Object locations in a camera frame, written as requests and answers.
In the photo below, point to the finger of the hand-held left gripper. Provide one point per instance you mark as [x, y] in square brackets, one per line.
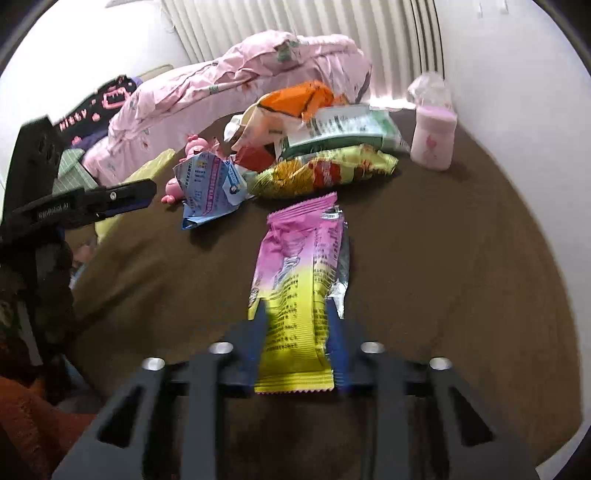
[120, 196]

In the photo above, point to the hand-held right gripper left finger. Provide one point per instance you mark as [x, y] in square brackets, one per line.
[258, 344]

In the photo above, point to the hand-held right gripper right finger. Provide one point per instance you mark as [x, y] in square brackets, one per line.
[334, 344]

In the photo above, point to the yellow plastic bag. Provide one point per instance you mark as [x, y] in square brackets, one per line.
[147, 168]

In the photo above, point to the pink and yellow snack wrapper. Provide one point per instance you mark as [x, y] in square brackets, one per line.
[295, 277]

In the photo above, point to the green checked cloth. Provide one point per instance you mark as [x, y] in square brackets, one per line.
[69, 166]

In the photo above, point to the purple cloth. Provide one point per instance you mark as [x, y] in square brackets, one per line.
[87, 141]

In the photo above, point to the black cloth with pink print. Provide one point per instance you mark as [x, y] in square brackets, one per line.
[92, 113]

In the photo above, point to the cartoon print tissue packet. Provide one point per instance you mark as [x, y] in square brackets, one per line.
[207, 189]

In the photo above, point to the pink toy figure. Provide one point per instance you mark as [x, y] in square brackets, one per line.
[196, 145]

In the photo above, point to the pink floral duvet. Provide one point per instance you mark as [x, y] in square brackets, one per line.
[184, 97]

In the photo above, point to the beige headboard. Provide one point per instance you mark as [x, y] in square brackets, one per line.
[154, 71]

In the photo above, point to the yellow and red snack bag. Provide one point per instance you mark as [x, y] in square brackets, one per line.
[318, 173]

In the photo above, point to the orange and white snack bag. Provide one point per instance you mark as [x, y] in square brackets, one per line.
[295, 99]

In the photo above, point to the green and white package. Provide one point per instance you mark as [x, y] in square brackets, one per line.
[341, 127]

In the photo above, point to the pink jar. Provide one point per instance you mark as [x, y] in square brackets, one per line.
[431, 143]

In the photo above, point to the white pleated curtain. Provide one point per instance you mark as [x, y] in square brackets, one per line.
[277, 18]

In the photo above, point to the red fuzzy clothing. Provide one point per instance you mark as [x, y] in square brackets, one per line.
[32, 429]

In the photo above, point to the white plastic bag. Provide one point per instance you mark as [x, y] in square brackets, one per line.
[427, 90]

